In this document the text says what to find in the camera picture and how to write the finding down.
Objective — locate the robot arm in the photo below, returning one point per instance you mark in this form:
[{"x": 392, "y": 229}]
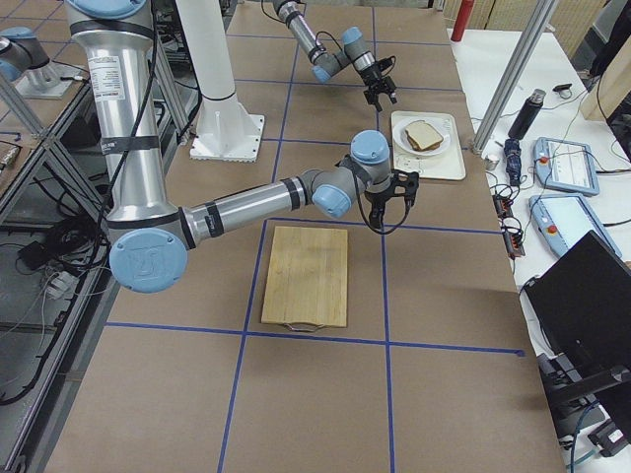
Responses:
[
  {"x": 150, "y": 236},
  {"x": 329, "y": 56}
]

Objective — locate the black laptop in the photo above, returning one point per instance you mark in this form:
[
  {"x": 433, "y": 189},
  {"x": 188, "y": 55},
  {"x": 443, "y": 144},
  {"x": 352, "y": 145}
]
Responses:
[{"x": 583, "y": 305}]

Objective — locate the folded navy umbrella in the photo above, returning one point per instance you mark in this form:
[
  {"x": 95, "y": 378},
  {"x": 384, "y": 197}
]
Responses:
[{"x": 512, "y": 153}]

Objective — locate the teach pendant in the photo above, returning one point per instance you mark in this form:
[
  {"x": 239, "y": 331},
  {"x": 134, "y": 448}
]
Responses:
[
  {"x": 565, "y": 166},
  {"x": 563, "y": 219}
]

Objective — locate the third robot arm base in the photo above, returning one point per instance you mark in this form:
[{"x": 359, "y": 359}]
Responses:
[{"x": 25, "y": 63}]

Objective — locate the upper teach pendant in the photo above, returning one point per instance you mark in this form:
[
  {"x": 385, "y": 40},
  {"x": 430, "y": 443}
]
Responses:
[{"x": 565, "y": 166}]

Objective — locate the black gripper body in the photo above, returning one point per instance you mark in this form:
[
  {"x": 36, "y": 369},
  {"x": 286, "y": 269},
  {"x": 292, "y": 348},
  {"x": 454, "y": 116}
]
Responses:
[
  {"x": 372, "y": 78},
  {"x": 382, "y": 195}
]

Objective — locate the lower teach pendant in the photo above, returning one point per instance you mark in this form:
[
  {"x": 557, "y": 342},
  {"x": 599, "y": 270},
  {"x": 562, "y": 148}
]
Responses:
[{"x": 563, "y": 219}]

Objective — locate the cream bear serving tray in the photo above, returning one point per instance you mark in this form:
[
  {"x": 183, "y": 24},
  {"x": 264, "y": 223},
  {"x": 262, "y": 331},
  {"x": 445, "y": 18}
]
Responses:
[{"x": 448, "y": 165}]

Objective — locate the red cylinder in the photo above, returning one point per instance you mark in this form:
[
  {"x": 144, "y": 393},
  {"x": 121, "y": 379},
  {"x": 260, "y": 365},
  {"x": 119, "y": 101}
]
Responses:
[{"x": 462, "y": 19}]

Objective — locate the bread slice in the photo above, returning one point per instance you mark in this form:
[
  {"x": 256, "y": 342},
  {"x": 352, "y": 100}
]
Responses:
[
  {"x": 423, "y": 131},
  {"x": 420, "y": 146}
]

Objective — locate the black water bottle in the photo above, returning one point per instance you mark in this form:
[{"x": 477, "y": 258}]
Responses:
[{"x": 527, "y": 114}]

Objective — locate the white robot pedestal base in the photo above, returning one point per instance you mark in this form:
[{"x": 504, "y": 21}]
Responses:
[{"x": 225, "y": 131}]

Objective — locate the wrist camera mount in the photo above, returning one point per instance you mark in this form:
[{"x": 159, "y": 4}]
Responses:
[
  {"x": 386, "y": 64},
  {"x": 405, "y": 184}
]

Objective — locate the wooden cutting board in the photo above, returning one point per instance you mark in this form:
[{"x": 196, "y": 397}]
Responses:
[{"x": 307, "y": 279}]

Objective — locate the aluminium frame post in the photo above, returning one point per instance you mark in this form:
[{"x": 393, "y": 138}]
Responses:
[{"x": 536, "y": 25}]

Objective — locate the white round plate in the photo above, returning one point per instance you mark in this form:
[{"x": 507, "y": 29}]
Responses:
[{"x": 399, "y": 136}]

